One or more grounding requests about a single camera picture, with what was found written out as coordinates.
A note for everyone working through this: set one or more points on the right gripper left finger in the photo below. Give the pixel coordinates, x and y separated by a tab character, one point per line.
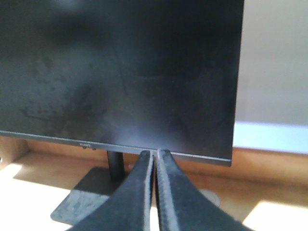
128	208

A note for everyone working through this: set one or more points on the wooden desk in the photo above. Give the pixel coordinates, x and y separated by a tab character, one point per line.
267	191

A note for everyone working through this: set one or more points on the black computer monitor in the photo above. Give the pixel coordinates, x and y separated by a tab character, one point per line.
122	75

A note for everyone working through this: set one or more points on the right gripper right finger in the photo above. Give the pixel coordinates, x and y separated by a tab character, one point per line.
181	206

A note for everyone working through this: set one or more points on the grey desk cable grommet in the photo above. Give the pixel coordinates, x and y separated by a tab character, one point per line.
211	196

